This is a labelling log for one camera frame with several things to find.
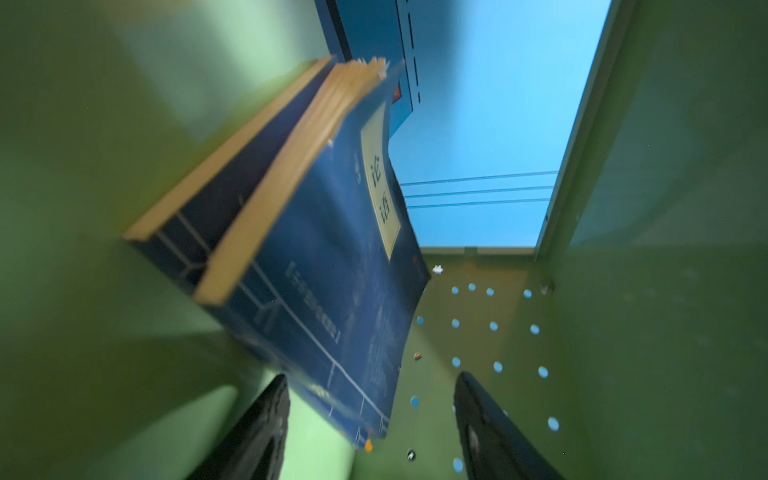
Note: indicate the green two-tier shelf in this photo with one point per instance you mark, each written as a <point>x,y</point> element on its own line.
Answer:
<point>591,177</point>

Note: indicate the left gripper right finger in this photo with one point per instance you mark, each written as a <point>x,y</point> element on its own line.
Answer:
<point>494,448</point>

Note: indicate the blue book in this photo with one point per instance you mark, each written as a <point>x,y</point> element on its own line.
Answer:
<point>179,232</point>
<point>320,270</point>

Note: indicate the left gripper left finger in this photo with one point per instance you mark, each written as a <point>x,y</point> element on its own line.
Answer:
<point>254,448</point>

